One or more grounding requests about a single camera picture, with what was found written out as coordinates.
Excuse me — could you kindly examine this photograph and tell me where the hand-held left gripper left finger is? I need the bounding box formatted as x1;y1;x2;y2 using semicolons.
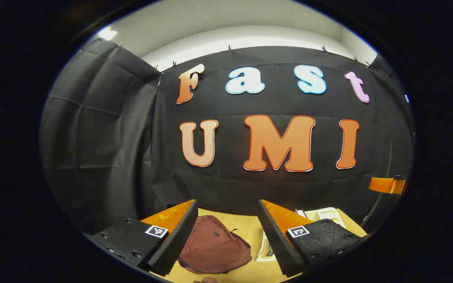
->
87;199;199;277

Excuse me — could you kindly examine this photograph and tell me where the backdrop stand pole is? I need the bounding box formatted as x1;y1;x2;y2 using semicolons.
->
362;141;393;232

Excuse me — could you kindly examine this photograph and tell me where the maroon schoolbag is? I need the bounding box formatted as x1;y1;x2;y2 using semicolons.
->
177;215;252;274

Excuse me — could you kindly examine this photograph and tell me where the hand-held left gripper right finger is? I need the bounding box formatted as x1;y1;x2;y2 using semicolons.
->
258;199;368;277

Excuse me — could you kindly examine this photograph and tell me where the white bookshelf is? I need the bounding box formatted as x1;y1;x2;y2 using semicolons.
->
256;207;347;262

